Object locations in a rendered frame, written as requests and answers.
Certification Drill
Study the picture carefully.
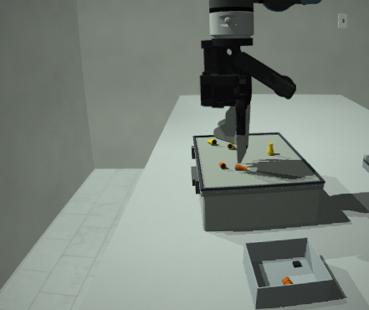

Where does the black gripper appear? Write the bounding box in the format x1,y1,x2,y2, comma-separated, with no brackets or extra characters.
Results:
200,38,253,163

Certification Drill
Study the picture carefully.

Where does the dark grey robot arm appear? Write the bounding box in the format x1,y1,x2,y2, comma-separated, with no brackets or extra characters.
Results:
209,0,321,99

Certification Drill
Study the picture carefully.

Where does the grey tool case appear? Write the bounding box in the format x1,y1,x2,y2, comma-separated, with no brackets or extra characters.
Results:
191,132,325,231

